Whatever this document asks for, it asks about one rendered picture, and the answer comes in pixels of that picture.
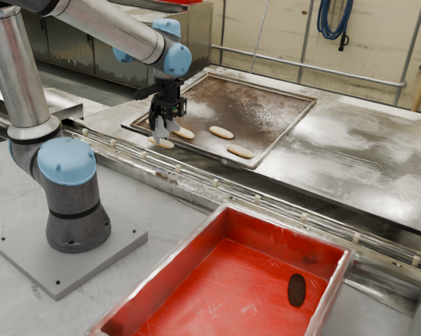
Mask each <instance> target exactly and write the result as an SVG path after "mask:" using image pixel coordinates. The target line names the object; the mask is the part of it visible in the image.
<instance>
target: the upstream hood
mask: <svg viewBox="0 0 421 336"><path fill-rule="evenodd" d="M43 91H44V94H45V98H46V101H47V105H48V108H49V112H50V114H51V115H53V116H55V117H57V118H58V120H60V121H61V120H63V119H66V118H69V117H74V120H76V119H80V120H83V121H84V116H83V103H81V102H79V101H76V100H73V99H70V98H67V97H64V96H61V95H58V94H56V93H52V92H50V91H46V90H43ZM0 112H1V113H4V114H6V115H9V114H8V112H7V109H6V106H5V103H4V100H3V98H2V95H1V92H0Z"/></svg>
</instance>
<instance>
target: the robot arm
mask: <svg viewBox="0 0 421 336"><path fill-rule="evenodd" d="M21 8H24V9H27V10H29V11H32V12H34V13H36V14H38V15H40V16H42V17H46V16H49V15H52V16H54V17H56V18H58V19H60V20H62V21H64V22H66V23H68V24H70V25H72V26H74V27H76V28H78V29H80V30H82V31H84V32H86V33H88V34H89V35H91V36H93V37H95V38H97V39H99V40H101V41H103V42H105V43H107V44H109V45H111V46H113V53H114V55H115V57H116V58H117V60H118V61H120V62H121V63H132V62H138V63H141V64H143V65H146V66H148V67H152V68H153V75H154V82H156V83H155V84H153V85H150V86H148V87H146V88H144V87H143V88H140V89H138V90H136V92H134V93H133V95H134V97H135V100H136V101H138V100H140V101H141V100H145V99H146V98H148V97H149V96H150V95H152V94H154V93H156V94H154V97H153V99H152V101H151V107H150V108H149V109H150V111H149V126H150V130H151V132H152V135H153V138H154V140H155V142H156V144H157V145H159V141H160V138H159V137H164V138H165V140H168V138H169V135H170V132H171V131H180V130H181V127H180V125H178V124H177V123H176V122H175V117H182V116H184V114H185V115H186V114H187V98H186V97H181V85H184V81H185V80H184V79H179V77H180V76H182V75H184V74H185V73H186V72H187V71H188V70H189V67H190V66H191V61H192V56H191V52H190V50H189V49H188V48H187V47H185V46H184V45H181V29H180V23H179V22H178V21H177V20H174V19H155V20H154V21H153V26H152V29H151V28H150V27H148V26H147V25H145V24H144V23H142V22H140V21H139V20H137V19H135V18H134V17H132V16H130V15H129V14H128V13H125V12H124V11H122V10H121V9H119V8H118V7H116V6H114V5H113V4H111V3H109V2H108V1H106V0H0V92H1V95H2V98H3V100H4V103H5V106H6V109H7V112H8V114H9V118H10V120H11V124H10V126H9V128H8V130H7V133H8V136H9V152H10V155H11V157H12V159H13V160H14V162H15V163H16V164H17V165H18V166H19V167H20V168H21V169H22V170H24V171H25V172H26V173H28V174H29V175H30V176H31V177H32V178H33V179H34V180H35V181H36V182H38V184H40V186H42V188H43V189H44V191H45V195H46V198H47V204H48V208H49V216H48V220H47V226H46V237H47V242H48V244H49V245H50V246H51V247H52V248H53V249H54V250H56V251H59V252H62V253H83V252H86V251H90V250H92V249H94V248H96V247H98V246H100V245H101V244H103V243H104V242H105V241H106V240H107V239H108V238H109V235H110V234H111V220H110V218H109V216H108V214H107V212H106V211H105V209H104V207H103V205H102V204H101V200H100V195H99V185H98V179H97V162H96V159H95V156H94V153H93V150H92V149H91V147H90V146H89V145H88V144H87V143H86V142H84V141H82V140H80V139H77V138H74V139H71V137H64V136H63V132H62V129H61V125H60V122H59V120H58V118H57V117H55V116H53V115H51V114H50V112H49V108H48V105H47V101H46V98H45V94H44V91H43V87H42V84H41V80H40V78H39V74H38V70H37V66H36V64H35V60H34V57H33V53H32V50H31V46H30V43H29V39H28V36H27V32H26V30H25V26H24V22H23V18H22V16H21V12H20V10H21ZM159 91H161V92H159ZM157 92H159V93H157ZM184 104H185V110H184ZM158 116H161V117H158Z"/></svg>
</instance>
